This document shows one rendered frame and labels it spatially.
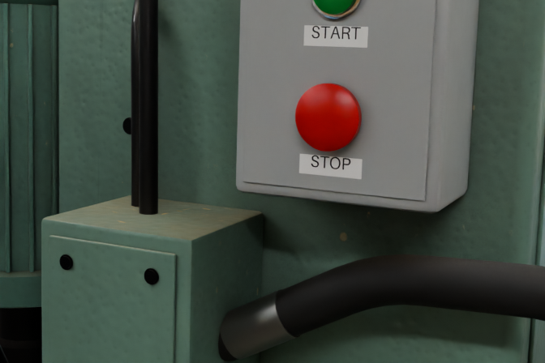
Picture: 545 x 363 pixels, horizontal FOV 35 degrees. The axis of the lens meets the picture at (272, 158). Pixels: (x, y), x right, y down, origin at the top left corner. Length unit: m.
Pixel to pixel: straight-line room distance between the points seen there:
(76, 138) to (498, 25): 0.29
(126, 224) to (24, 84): 0.21
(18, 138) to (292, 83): 0.28
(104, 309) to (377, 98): 0.17
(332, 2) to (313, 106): 0.05
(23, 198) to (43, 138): 0.04
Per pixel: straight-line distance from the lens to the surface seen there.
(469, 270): 0.40
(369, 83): 0.38
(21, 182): 0.63
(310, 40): 0.39
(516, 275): 0.40
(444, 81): 0.38
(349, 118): 0.38
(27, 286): 0.64
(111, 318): 0.44
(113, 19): 0.57
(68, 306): 0.45
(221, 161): 0.49
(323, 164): 0.39
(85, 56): 0.58
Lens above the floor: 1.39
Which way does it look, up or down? 8 degrees down
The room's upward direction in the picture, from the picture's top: 2 degrees clockwise
